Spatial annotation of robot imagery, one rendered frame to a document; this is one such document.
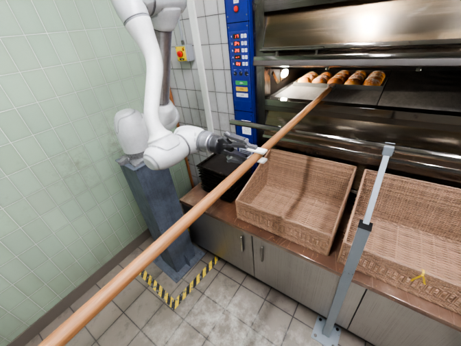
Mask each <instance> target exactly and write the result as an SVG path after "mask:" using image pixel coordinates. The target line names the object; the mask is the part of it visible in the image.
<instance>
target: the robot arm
mask: <svg viewBox="0 0 461 346"><path fill-rule="evenodd" d="M110 1H111V3H112V5H113V7H114V9H115V12H116V13H117V15H118V17H119V18H120V19H121V22H122V23H123V25H124V26H125V28H126V29H127V31H128V32H129V34H130V35H131V37H132V38H133V39H134V41H135V43H136V44H137V45H138V46H139V48H140V50H141V51H142V53H143V55H144V57H145V61H146V67H147V73H146V83H145V99H144V112H143V113H140V112H139V111H138V110H135V109H132V108H126V109H123V110H121V111H119V112H117V113H116V115H115V117H114V128H115V133H116V136H117V139H118V141H119V144H120V146H121V148H122V149H123V151H124V155H123V156H120V157H119V158H120V160H119V161H118V164H119V165H125V164H127V163H129V164H130V165H132V166H133V167H134V168H136V167H138V166H140V165H141V164H142V163H145V164H146V166H148V167H149V168H150V169H151V170H165V169H167V168H170V167H172V166H174V165H176V164H177V163H179V162H181V161H182V160H183V159H184V158H185V157H187V156H188V155H190V154H193V153H196V152H199V151H201V152H206V153H209V154H213V153H216V154H223V155H224V156H225V157H226V158H227V159H228V160H227V163H230V162H233V163H239V164H242V163H243V162H244V161H245V160H247V159H248V158H249V157H250V156H251V155H250V156H249V155H247V154H244V153H243V152H240V151H237V150H236V149H234V148H245V149H247V151H250V152H255V153H258V154H265V153H266V152H267V151H268V150H267V149H264V148H258V147H257V145H254V144H250V143H249V139H248V138H246V137H242V136H239V135H236V134H233V133H231V132H230V131H226V132H225V133H224V136H220V135H218V134H217V133H215V132H209V131H207V130H203V129H202V128H199V127H196V126H180V127H178V128H177V129H175V131H174V133H173V132H172V131H170V130H171V129H173V128H174V127H175V126H176V125H177V123H178V122H179V120H180V114H179V112H178V109H177V108H176V107H175V106H174V104H173V103H172V101H171V100H170V99H169V90H170V73H171V55H172V31H174V29H175V27H176V24H177V22H178V19H179V17H180V15H181V14H182V13H183V12H184V11H185V8H186V6H187V0H110ZM230 139H232V140H234V141H231V140H230ZM235 141H238V142H235ZM229 155H230V156H229ZM232 156H235V157H232Z"/></svg>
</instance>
